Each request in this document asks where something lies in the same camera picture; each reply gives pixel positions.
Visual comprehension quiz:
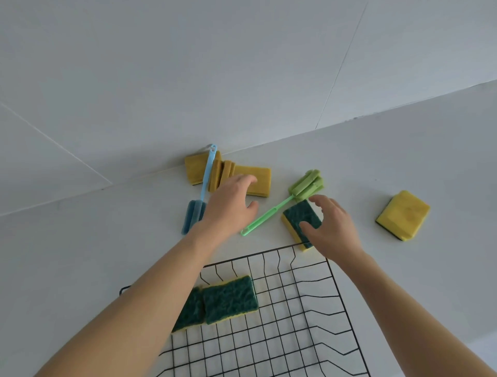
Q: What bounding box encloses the person's right hand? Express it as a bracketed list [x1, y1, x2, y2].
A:
[299, 194, 364, 261]

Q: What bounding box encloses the person's left hand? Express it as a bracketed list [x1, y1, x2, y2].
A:
[197, 173, 259, 244]

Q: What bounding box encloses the green and yellow scouring sponge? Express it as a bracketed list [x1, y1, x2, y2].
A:
[282, 200, 324, 252]
[171, 287, 207, 333]
[201, 275, 259, 325]

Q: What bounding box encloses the person's right forearm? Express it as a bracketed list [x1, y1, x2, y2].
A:
[323, 249, 497, 377]

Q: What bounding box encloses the person's left forearm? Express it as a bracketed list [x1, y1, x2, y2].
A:
[35, 228, 219, 377]

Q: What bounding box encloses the green sponge bottle brush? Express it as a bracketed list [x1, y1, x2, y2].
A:
[240, 169, 325, 237]

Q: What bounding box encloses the blue sponge bottle brush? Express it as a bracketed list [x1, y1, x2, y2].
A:
[181, 144, 218, 236]

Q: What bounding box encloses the black wire basket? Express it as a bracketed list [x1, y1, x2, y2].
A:
[119, 245, 372, 377]

